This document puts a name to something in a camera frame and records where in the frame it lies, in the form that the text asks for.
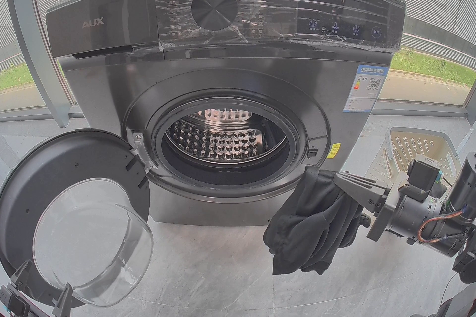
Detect washing machine door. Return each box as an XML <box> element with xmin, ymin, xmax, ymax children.
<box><xmin>0</xmin><ymin>128</ymin><xmax>155</xmax><ymax>309</ymax></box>

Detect black garment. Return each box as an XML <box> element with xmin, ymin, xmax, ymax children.
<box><xmin>263</xmin><ymin>166</ymin><xmax>367</xmax><ymax>276</ymax></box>

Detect grey washing machine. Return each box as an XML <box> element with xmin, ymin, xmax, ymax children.
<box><xmin>45</xmin><ymin>0</ymin><xmax>407</xmax><ymax>225</ymax></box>

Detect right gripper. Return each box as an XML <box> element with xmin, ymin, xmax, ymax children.
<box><xmin>333</xmin><ymin>171</ymin><xmax>445</xmax><ymax>245</ymax></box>

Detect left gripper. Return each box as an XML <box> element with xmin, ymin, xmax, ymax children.
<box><xmin>0</xmin><ymin>259</ymin><xmax>73</xmax><ymax>317</ymax></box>

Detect cream laundry basket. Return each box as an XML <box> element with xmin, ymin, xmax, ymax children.
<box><xmin>366</xmin><ymin>126</ymin><xmax>459</xmax><ymax>190</ymax></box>

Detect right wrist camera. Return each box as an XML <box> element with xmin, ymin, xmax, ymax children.
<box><xmin>397</xmin><ymin>155</ymin><xmax>444</xmax><ymax>203</ymax></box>

